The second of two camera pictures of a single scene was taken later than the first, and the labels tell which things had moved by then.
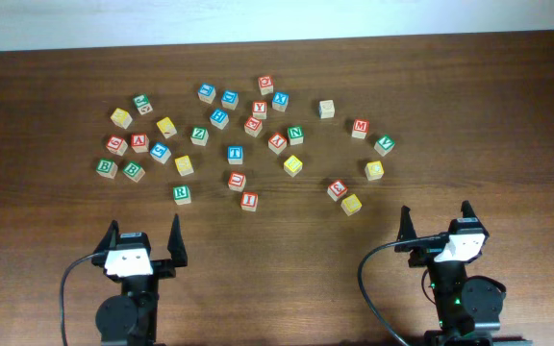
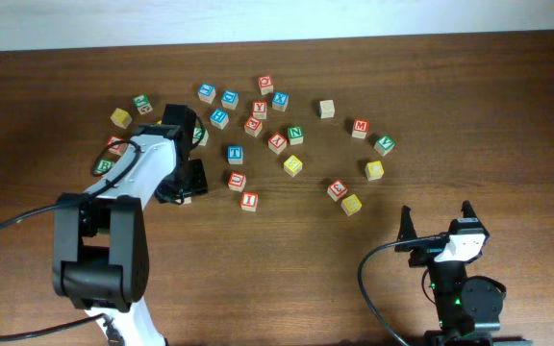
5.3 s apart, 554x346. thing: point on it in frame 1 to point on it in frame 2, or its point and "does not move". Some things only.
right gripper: x=422 y=253 does not move
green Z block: x=199 y=136 does not move
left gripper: x=163 y=267 to x=164 y=195
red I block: x=249 y=201 does not move
